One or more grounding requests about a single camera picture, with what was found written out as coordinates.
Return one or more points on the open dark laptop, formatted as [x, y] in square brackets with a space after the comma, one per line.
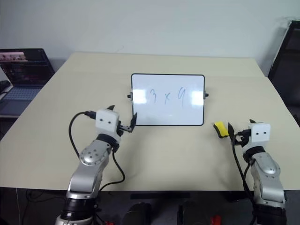
[22, 70]

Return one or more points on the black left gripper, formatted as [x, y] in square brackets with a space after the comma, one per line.
[122, 128]

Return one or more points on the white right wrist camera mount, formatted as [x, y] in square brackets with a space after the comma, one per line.
[259, 134]

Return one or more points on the black-framed tabletop whiteboard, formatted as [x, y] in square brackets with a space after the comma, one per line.
[167, 99]

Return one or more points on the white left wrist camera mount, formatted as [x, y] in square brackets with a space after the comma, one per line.
[106, 122]

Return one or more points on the small red object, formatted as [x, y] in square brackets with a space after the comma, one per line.
[215, 220]

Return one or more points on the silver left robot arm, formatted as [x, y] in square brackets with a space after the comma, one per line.
[91, 157]

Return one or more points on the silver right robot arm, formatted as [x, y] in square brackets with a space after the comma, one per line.
[267, 170]

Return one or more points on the black chair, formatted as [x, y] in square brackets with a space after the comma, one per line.
[287, 61]

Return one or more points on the yellow and black eraser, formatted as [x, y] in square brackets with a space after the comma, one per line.
[221, 128]

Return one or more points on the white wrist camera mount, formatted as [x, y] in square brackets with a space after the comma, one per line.
[259, 134]
[106, 122]

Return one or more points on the black object beside laptop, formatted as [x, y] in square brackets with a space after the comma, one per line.
[4, 85]

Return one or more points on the dark rounded shape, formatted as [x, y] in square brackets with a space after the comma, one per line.
[139, 214]

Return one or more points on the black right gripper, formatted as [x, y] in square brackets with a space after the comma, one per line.
[242, 138]

